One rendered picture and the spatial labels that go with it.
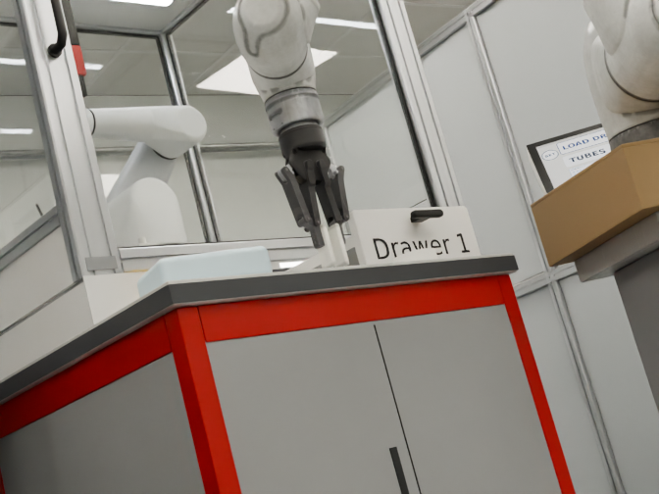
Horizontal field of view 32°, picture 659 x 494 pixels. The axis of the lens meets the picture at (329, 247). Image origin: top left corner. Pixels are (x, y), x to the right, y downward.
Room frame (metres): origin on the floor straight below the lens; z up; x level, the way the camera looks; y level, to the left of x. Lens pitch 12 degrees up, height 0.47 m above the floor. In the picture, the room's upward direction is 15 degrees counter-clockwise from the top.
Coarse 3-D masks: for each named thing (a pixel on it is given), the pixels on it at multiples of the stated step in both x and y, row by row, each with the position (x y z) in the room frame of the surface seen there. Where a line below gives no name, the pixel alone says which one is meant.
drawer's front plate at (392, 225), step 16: (400, 208) 1.93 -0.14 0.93; (416, 208) 1.95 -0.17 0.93; (432, 208) 1.98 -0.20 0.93; (448, 208) 2.01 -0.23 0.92; (464, 208) 2.04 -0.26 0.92; (352, 224) 1.85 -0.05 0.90; (368, 224) 1.87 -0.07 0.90; (384, 224) 1.89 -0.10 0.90; (400, 224) 1.92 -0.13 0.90; (416, 224) 1.94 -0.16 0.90; (432, 224) 1.97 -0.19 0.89; (448, 224) 2.00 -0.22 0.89; (464, 224) 2.03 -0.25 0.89; (368, 240) 1.86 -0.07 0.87; (384, 240) 1.89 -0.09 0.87; (400, 240) 1.91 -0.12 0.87; (416, 240) 1.94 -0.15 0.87; (464, 240) 2.02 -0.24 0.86; (368, 256) 1.85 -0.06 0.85; (448, 256) 1.99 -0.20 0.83; (464, 256) 2.01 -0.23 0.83
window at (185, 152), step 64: (64, 0) 1.95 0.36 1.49; (128, 0) 2.05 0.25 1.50; (192, 0) 2.15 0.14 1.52; (320, 0) 2.40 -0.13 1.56; (128, 64) 2.02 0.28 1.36; (192, 64) 2.13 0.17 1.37; (320, 64) 2.36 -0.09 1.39; (384, 64) 2.51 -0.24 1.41; (128, 128) 2.00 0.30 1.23; (192, 128) 2.10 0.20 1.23; (256, 128) 2.21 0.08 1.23; (384, 128) 2.46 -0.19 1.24; (128, 192) 1.98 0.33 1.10; (192, 192) 2.07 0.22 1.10; (256, 192) 2.18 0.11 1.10; (384, 192) 2.42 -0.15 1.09
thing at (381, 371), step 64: (512, 256) 1.68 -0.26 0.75; (128, 320) 1.33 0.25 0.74; (192, 320) 1.29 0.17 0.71; (256, 320) 1.35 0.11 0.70; (320, 320) 1.42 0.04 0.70; (384, 320) 1.50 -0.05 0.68; (448, 320) 1.58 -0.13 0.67; (512, 320) 1.67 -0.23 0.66; (0, 384) 1.60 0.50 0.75; (64, 384) 1.49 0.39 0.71; (128, 384) 1.38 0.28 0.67; (192, 384) 1.28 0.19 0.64; (256, 384) 1.34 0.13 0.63; (320, 384) 1.40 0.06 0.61; (384, 384) 1.48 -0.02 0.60; (448, 384) 1.56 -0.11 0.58; (512, 384) 1.64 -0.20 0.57; (0, 448) 1.65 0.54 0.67; (64, 448) 1.52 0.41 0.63; (128, 448) 1.40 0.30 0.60; (192, 448) 1.30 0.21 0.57; (256, 448) 1.32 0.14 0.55; (320, 448) 1.39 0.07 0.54; (384, 448) 1.46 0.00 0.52; (448, 448) 1.53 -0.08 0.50; (512, 448) 1.62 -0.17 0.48
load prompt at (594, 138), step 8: (584, 136) 2.72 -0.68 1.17; (592, 136) 2.72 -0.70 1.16; (600, 136) 2.71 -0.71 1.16; (560, 144) 2.73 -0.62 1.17; (568, 144) 2.72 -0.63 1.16; (576, 144) 2.71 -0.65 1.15; (584, 144) 2.70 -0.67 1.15; (592, 144) 2.70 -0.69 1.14; (560, 152) 2.71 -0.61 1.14; (568, 152) 2.70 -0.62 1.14
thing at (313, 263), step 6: (348, 240) 1.89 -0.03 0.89; (348, 246) 1.90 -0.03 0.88; (354, 246) 1.89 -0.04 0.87; (348, 252) 1.90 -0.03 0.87; (354, 252) 1.89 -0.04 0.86; (312, 258) 1.97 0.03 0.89; (318, 258) 1.96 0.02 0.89; (348, 258) 1.90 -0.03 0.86; (354, 258) 1.89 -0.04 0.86; (300, 264) 1.99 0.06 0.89; (306, 264) 1.98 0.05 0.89; (312, 264) 1.97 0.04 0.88; (318, 264) 1.96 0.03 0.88; (354, 264) 1.89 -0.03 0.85; (288, 270) 2.02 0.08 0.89; (294, 270) 2.01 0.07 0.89; (300, 270) 1.99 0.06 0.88
